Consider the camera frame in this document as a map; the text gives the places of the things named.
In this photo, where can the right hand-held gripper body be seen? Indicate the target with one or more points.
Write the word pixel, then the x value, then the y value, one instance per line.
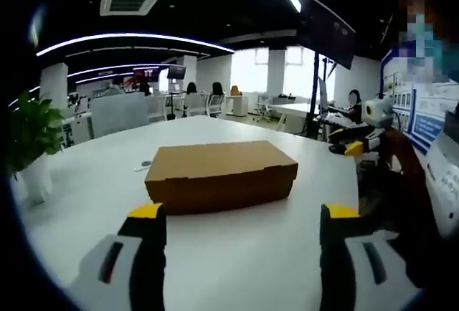
pixel 380 112

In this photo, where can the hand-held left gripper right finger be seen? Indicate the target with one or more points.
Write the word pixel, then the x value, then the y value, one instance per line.
pixel 355 271

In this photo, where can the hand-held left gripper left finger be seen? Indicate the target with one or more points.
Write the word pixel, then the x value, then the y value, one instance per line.
pixel 118 268

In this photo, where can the brown cardboard shoe box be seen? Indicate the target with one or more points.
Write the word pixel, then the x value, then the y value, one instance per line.
pixel 218 171

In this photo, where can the black screen stand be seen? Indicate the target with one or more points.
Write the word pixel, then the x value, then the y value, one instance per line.
pixel 315 92

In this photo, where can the white background desk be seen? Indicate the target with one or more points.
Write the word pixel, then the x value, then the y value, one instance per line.
pixel 292 112

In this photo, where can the white swivel chair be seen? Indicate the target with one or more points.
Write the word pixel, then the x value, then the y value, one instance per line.
pixel 264 108

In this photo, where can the white worn device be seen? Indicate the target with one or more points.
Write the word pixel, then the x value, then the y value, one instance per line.
pixel 444 178

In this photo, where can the large black screen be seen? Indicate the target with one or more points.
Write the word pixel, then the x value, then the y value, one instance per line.
pixel 326 31

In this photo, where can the small white grey gadget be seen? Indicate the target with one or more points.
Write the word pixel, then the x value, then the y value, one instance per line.
pixel 144 165

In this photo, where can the white cabinet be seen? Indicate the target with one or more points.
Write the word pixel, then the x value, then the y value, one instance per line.
pixel 236 105

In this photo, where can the yellow bag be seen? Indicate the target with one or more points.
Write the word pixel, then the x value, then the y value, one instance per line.
pixel 235 90

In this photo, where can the white plant pot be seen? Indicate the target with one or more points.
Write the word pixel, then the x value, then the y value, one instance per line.
pixel 36 182

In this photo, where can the white mesh office chair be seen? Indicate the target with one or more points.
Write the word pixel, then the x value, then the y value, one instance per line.
pixel 196 105
pixel 216 105

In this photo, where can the white desk partition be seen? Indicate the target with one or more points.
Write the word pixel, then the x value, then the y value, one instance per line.
pixel 120 112

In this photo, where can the green leafy plant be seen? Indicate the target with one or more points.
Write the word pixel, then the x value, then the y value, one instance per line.
pixel 32 128

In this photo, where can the small black monitor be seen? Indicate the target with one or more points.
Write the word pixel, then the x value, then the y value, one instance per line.
pixel 176 72

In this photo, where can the long curved ceiling light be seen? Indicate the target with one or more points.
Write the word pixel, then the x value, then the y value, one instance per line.
pixel 136 37

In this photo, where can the ceiling air conditioner vent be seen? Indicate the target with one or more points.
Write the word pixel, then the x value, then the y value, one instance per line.
pixel 132 0

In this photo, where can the blue white wall poster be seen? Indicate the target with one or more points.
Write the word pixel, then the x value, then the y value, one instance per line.
pixel 423 110

